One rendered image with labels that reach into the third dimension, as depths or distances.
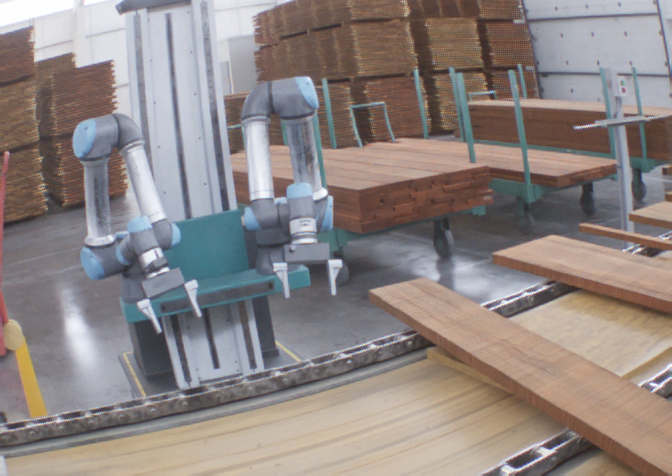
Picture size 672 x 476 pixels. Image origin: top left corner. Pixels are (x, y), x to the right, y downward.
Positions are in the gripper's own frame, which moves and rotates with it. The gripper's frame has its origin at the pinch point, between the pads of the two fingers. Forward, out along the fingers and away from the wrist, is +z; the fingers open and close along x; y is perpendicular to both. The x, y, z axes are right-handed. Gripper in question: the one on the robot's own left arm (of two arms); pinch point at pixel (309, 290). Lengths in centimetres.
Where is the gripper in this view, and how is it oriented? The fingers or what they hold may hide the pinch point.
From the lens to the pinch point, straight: 247.1
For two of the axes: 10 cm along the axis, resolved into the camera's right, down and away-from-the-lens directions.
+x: 9.7, -0.5, 2.3
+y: 2.1, -2.4, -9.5
